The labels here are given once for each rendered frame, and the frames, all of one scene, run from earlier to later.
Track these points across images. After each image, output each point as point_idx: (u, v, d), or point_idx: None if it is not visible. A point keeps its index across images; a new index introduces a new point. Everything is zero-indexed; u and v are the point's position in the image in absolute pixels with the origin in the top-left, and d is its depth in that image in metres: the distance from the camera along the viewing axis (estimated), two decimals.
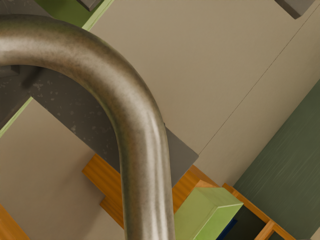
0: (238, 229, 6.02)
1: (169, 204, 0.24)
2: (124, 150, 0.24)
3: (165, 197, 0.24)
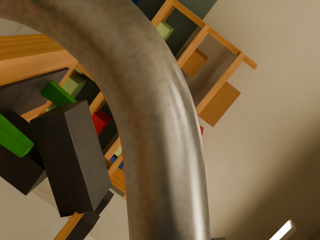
0: (141, 9, 6.06)
1: (207, 237, 0.15)
2: (131, 149, 0.15)
3: (200, 227, 0.14)
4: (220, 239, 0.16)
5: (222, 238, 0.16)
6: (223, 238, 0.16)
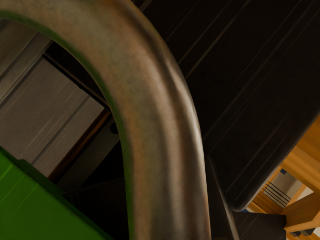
0: None
1: (207, 237, 0.15)
2: (131, 149, 0.15)
3: (200, 227, 0.14)
4: (220, 239, 0.16)
5: (222, 238, 0.16)
6: (223, 238, 0.16)
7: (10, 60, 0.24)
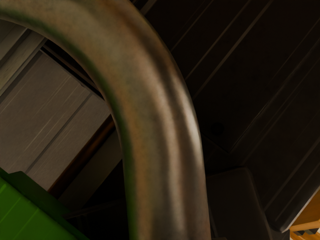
0: None
1: (207, 237, 0.15)
2: (130, 149, 0.15)
3: (199, 227, 0.14)
4: (220, 239, 0.16)
5: (222, 238, 0.16)
6: (223, 238, 0.16)
7: (3, 53, 0.19)
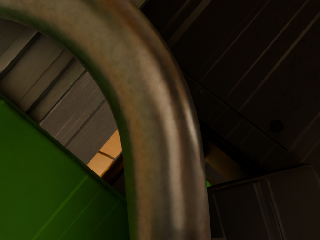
0: None
1: (207, 237, 0.15)
2: (131, 149, 0.15)
3: (200, 227, 0.14)
4: (220, 239, 0.16)
5: (222, 238, 0.16)
6: (223, 238, 0.16)
7: None
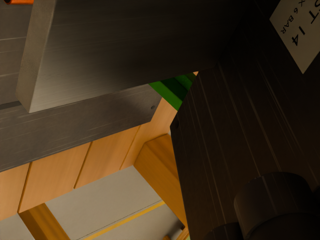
0: None
1: None
2: None
3: None
4: None
5: None
6: None
7: None
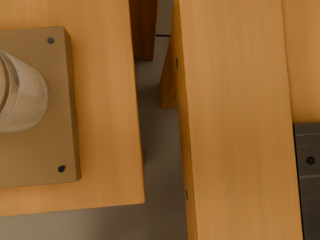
0: None
1: None
2: None
3: None
4: None
5: None
6: None
7: None
